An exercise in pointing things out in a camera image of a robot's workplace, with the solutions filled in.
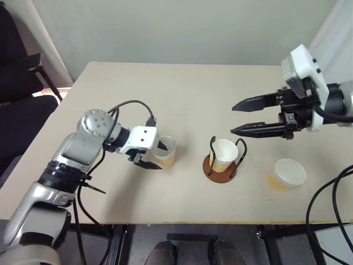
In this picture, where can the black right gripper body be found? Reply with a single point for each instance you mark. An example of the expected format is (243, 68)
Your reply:
(299, 110)

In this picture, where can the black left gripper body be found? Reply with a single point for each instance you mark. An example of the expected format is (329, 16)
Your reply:
(137, 156)

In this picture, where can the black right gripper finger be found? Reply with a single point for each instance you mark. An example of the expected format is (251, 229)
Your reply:
(259, 130)
(256, 102)

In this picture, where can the white and tan paper cup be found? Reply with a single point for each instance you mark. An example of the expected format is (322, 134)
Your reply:
(289, 172)
(168, 158)
(224, 154)

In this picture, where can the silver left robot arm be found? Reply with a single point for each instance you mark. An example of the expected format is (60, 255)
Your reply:
(80, 143)

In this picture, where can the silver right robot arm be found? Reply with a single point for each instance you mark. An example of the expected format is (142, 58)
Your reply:
(342, 102)

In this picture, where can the black zip tie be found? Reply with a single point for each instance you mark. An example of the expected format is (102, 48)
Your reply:
(95, 188)

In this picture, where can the dark rounded shape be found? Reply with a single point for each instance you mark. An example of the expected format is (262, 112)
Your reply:
(227, 252)
(161, 252)

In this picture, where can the black office chair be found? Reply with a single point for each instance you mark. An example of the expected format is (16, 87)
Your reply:
(19, 116)

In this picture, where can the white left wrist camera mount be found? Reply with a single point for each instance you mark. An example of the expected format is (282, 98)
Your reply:
(143, 136)

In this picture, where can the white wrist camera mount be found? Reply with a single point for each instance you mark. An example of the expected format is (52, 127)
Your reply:
(143, 136)
(303, 62)

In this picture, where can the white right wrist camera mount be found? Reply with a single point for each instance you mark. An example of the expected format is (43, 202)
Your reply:
(303, 62)

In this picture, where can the black table frame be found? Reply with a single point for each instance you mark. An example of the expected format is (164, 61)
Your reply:
(118, 243)

